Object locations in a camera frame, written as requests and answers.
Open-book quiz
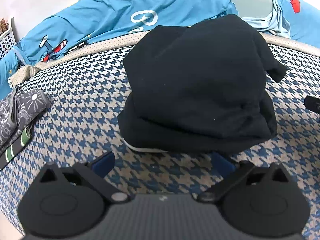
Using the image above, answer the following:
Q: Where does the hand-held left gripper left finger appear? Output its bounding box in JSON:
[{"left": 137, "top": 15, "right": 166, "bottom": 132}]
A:
[{"left": 40, "top": 152, "right": 132, "bottom": 203}]

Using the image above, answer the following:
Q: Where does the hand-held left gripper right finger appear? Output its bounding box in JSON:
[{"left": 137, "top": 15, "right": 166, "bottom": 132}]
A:
[{"left": 197, "top": 152, "right": 288, "bottom": 203}]

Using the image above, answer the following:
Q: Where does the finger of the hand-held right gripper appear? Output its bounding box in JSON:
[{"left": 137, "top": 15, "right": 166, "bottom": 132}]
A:
[{"left": 304, "top": 95, "right": 320, "bottom": 113}]

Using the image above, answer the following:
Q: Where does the black t-shirt with red print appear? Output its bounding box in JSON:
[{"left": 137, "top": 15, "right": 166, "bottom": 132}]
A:
[{"left": 117, "top": 14, "right": 287, "bottom": 155}]

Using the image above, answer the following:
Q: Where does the black garment with green stripes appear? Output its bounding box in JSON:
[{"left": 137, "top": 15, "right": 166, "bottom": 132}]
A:
[{"left": 0, "top": 126, "right": 33, "bottom": 169}]

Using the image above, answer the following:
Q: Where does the grey patterned folded cloth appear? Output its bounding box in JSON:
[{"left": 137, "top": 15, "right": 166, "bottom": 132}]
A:
[{"left": 0, "top": 89, "right": 52, "bottom": 148}]

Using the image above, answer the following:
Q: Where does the blue airplane print cover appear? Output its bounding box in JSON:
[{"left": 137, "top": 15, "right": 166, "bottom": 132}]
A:
[{"left": 0, "top": 0, "right": 320, "bottom": 93}]

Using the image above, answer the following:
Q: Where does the white perforated basket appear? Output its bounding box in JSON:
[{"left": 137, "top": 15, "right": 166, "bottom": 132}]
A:
[{"left": 0, "top": 17, "right": 17, "bottom": 60}]

